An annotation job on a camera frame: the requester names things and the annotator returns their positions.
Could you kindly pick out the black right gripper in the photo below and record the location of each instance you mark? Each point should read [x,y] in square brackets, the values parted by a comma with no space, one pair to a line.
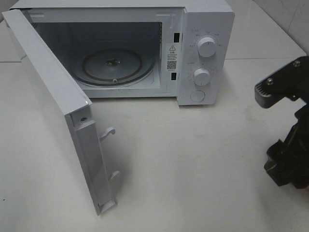
[288,161]

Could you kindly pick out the round white door button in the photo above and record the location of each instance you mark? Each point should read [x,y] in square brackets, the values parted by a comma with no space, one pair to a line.
[197,96]

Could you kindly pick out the white control knob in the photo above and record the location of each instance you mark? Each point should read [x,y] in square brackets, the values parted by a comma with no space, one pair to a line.
[206,46]
[201,77]

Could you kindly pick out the white microwave oven body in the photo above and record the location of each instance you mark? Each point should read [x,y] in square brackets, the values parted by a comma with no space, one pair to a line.
[78,27]

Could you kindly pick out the warning label sticker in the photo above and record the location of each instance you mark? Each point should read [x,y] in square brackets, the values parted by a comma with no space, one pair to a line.
[171,56]

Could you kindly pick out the glass microwave turntable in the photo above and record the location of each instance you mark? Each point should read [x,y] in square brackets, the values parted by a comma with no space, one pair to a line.
[111,67]

